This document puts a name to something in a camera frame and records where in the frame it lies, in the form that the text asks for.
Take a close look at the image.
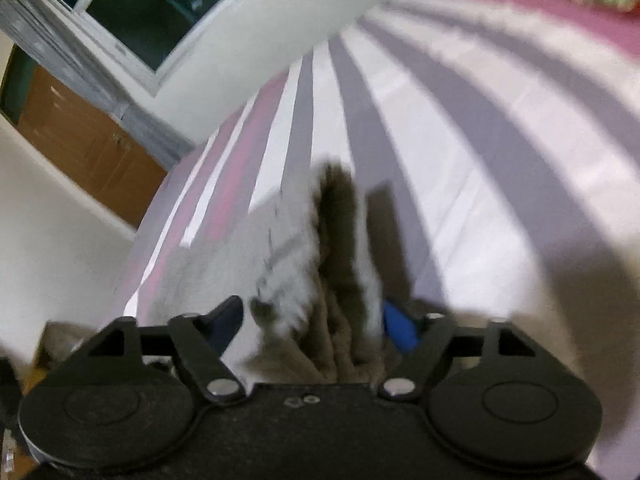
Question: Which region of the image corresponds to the grey curtain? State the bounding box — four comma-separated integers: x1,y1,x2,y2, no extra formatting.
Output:
0,0,197,171

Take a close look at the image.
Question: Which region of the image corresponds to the striped bed sheet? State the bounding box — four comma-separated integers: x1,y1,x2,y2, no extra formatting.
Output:
107,0,640,480

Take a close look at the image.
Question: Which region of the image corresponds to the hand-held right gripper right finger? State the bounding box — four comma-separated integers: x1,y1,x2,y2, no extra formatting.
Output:
377,300,540,402

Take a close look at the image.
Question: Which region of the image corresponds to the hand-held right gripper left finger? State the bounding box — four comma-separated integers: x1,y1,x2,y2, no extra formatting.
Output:
87,295,247,404

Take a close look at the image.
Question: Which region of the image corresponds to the grey towel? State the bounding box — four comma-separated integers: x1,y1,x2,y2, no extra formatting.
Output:
135,160,436,387

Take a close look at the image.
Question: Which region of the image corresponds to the white framed window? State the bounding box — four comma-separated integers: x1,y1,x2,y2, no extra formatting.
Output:
41,0,268,97

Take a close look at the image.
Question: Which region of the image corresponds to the tan box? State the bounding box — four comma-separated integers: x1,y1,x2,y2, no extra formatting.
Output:
36,320,98,368

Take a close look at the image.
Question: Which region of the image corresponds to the wooden door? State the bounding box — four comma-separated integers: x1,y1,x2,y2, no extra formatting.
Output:
15,62,169,230

